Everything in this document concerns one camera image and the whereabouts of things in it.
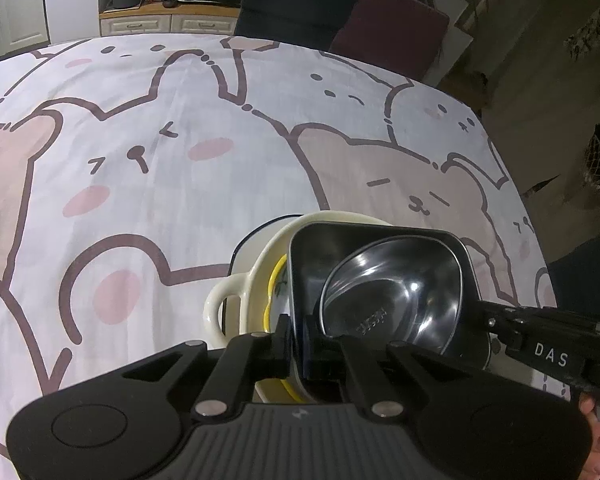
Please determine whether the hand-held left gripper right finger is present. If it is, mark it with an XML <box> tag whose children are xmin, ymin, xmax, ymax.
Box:
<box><xmin>300</xmin><ymin>315</ymin><xmax>482</xmax><ymax>419</ymax></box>

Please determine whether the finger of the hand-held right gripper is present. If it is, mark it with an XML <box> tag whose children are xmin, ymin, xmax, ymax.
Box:
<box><xmin>475</xmin><ymin>300</ymin><xmax>512</xmax><ymax>347</ymax></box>

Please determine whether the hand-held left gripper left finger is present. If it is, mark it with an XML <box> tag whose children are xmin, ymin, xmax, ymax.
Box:
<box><xmin>122</xmin><ymin>312</ymin><xmax>293</xmax><ymax>420</ymax></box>

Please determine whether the cream bowl with handles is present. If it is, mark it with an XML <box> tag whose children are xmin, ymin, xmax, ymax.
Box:
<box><xmin>202</xmin><ymin>211</ymin><xmax>396</xmax><ymax>403</ymax></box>

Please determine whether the square steel container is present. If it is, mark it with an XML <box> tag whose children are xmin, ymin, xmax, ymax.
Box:
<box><xmin>286</xmin><ymin>222</ymin><xmax>492</xmax><ymax>403</ymax></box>

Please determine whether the round steel bowl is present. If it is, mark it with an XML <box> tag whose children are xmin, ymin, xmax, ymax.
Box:
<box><xmin>320</xmin><ymin>240</ymin><xmax>463</xmax><ymax>356</ymax></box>

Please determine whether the person's right hand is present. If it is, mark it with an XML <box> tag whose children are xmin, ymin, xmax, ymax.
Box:
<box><xmin>577</xmin><ymin>392</ymin><xmax>600</xmax><ymax>478</ymax></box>

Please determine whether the dark cloth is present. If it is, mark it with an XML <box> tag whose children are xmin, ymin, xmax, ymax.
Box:
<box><xmin>547</xmin><ymin>225</ymin><xmax>600</xmax><ymax>311</ymax></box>

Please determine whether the cartoon printed tablecloth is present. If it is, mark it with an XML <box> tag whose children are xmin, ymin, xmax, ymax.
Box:
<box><xmin>0</xmin><ymin>35</ymin><xmax>571</xmax><ymax>480</ymax></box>

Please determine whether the white flat board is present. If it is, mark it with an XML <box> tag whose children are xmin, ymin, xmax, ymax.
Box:
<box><xmin>447</xmin><ymin>0</ymin><xmax>476</xmax><ymax>51</ymax></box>

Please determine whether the floral patterned cloth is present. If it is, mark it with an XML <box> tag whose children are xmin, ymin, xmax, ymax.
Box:
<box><xmin>565</xmin><ymin>0</ymin><xmax>600</xmax><ymax>61</ymax></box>

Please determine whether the maroon stool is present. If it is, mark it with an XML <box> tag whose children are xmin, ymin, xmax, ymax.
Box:
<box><xmin>327</xmin><ymin>0</ymin><xmax>451</xmax><ymax>83</ymax></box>

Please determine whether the dark blue chair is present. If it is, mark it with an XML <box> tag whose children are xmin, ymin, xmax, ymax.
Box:
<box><xmin>234</xmin><ymin>0</ymin><xmax>366</xmax><ymax>43</ymax></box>

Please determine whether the low white drawer cabinet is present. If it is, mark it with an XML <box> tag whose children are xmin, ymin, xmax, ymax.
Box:
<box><xmin>99</xmin><ymin>2</ymin><xmax>243</xmax><ymax>37</ymax></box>

